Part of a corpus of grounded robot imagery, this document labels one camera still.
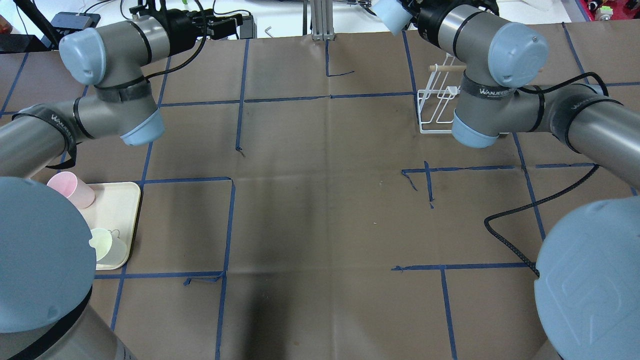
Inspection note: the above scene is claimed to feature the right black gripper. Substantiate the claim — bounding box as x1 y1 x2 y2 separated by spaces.
406 0 499 37

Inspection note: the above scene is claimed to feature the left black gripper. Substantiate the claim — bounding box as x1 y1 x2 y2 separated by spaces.
129 0 243 51

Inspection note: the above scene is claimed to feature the light blue plastic cup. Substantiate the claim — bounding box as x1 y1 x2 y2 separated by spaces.
371 0 413 35

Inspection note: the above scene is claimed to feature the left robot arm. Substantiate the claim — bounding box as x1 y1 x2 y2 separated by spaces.
1 0 243 360

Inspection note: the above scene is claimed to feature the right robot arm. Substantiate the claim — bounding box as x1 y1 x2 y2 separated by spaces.
400 0 640 360

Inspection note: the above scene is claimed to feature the pink plastic cup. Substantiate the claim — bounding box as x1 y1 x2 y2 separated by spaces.
46 171 96 209

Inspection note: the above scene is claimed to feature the white plastic cup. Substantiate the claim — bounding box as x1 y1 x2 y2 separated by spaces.
89 228 128 266

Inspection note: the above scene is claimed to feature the black power adapter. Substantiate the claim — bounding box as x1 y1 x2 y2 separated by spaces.
238 14 258 40

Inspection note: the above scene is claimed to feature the cream plastic tray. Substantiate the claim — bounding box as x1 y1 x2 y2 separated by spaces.
80 181 142 271

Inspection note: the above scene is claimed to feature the white wire cup rack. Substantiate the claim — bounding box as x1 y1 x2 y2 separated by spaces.
416 63 511 135

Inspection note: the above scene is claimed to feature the aluminium frame post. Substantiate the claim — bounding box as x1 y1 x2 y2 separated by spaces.
310 0 336 41

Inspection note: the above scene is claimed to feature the black braided cable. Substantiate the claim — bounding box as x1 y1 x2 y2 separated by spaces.
483 73 611 279

